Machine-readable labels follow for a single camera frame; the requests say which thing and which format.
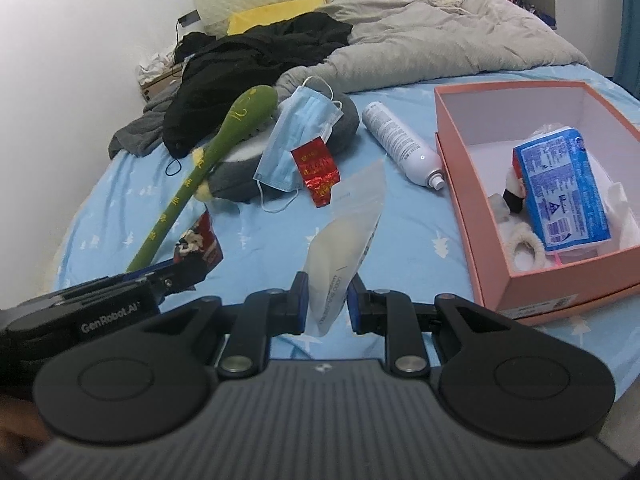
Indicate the red printed snack packet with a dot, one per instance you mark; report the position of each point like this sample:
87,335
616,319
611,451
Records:
200,247

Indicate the black clothing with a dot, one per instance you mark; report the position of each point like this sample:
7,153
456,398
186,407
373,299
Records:
250,55

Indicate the blue face mask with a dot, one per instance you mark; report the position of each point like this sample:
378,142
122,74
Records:
295,135

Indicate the small doll with pink feathers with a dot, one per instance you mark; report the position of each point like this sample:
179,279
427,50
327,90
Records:
556,260

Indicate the brown cardboard box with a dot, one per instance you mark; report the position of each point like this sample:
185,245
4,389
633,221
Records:
155,88

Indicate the white crumpled bag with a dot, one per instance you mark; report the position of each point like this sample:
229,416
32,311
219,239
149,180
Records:
152,67

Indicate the blue curtain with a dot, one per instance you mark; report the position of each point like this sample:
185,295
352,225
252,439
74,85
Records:
630,35

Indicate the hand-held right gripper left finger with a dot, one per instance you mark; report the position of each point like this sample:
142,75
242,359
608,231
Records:
300,306

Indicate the blue printed bedsheet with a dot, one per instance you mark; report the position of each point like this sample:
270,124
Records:
410,240

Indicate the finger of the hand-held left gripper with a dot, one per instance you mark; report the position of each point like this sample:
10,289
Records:
172,285
150,267

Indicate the dark grey clothing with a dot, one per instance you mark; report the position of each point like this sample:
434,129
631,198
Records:
140,132

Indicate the light grey duvet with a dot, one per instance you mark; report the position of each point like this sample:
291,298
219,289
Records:
425,45

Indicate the clear plastic pouch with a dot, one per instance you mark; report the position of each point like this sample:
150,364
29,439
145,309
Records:
340,240

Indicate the grey slipper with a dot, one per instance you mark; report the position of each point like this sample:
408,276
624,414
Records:
240,176

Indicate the small panda plush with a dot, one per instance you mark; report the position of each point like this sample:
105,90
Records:
515,196

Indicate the black wall charger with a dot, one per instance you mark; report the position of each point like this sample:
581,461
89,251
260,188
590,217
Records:
188,17

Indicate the yellow pillow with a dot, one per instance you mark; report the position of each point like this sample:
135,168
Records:
270,12

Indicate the green plush stick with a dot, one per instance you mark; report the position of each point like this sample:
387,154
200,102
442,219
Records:
220,140

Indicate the blue tissue pack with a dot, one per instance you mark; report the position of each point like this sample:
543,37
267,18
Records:
560,190

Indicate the pink cardboard box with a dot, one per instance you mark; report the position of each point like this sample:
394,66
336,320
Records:
480,240

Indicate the white spray bottle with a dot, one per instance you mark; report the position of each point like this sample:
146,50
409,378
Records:
400,145

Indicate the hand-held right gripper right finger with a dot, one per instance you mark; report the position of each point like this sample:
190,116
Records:
354,306

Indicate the red foil packet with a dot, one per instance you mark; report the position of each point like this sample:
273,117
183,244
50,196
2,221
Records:
312,165

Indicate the white tissue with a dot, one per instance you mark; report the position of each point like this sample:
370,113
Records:
622,215

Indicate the translucent soft cube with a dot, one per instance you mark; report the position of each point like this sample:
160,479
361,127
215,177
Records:
498,206

